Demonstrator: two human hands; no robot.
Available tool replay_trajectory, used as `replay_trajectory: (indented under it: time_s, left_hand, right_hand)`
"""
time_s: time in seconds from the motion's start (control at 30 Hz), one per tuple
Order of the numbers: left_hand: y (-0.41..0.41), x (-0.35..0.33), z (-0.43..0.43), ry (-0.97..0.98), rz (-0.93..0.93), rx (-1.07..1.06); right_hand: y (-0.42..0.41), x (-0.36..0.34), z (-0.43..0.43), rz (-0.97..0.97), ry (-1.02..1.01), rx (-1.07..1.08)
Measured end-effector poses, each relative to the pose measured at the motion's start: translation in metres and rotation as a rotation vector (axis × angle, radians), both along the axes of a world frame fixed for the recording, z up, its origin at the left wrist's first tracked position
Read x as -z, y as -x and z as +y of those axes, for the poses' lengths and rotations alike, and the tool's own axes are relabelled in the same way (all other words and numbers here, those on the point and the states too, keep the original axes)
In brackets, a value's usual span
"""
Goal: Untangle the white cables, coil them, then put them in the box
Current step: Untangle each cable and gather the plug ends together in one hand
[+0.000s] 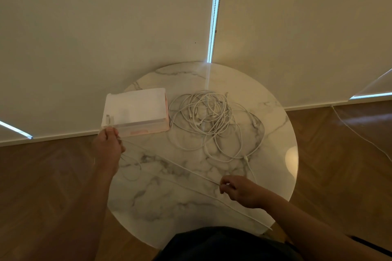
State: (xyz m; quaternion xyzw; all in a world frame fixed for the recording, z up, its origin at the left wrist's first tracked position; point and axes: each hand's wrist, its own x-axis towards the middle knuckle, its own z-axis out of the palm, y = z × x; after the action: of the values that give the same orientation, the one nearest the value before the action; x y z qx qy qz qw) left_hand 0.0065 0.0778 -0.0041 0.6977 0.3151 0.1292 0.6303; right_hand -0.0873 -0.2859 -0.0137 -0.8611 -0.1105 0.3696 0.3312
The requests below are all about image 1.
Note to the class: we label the beige roller blind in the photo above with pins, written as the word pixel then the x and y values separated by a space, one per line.
pixel 92 34
pixel 306 31

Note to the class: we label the person's left hand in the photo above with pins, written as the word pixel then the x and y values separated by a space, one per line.
pixel 107 150

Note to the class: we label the pink white storage box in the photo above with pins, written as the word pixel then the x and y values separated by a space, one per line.
pixel 137 106

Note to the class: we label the person's left forearm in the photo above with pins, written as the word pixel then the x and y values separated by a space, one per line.
pixel 92 218

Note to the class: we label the person's right forearm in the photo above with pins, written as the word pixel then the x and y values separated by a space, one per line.
pixel 315 236

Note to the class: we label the person's right hand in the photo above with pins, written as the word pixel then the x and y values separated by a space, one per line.
pixel 245 192

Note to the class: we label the person's black clothing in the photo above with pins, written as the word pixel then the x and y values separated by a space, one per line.
pixel 226 245

